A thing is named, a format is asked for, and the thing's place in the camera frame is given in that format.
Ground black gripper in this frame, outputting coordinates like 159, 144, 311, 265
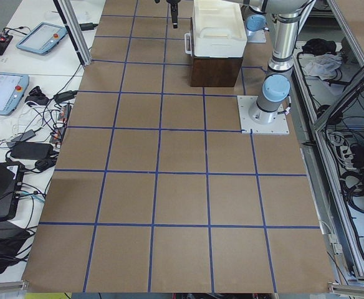
166, 0, 180, 29

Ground light wooden drawer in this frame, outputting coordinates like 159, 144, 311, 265
184, 32, 194, 57

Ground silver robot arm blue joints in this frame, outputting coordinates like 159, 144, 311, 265
237, 1, 313, 113

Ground upper blue teach pendant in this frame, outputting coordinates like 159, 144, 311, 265
16, 22, 67, 55

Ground blue teach pendant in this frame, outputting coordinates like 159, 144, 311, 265
16, 22, 67, 55
0, 72, 29, 116

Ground white crumpled cloth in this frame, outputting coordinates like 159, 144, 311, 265
303, 54, 343, 80

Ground lower blue teach pendant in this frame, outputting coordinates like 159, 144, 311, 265
0, 72, 29, 116

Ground large black power brick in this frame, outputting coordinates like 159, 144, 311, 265
10, 142, 54, 160

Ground black laptop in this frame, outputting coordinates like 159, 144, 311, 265
0, 161, 24, 221

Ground aluminium frame post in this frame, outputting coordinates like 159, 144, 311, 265
53, 0, 92, 67

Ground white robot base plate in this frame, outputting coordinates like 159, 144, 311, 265
237, 95, 290, 135

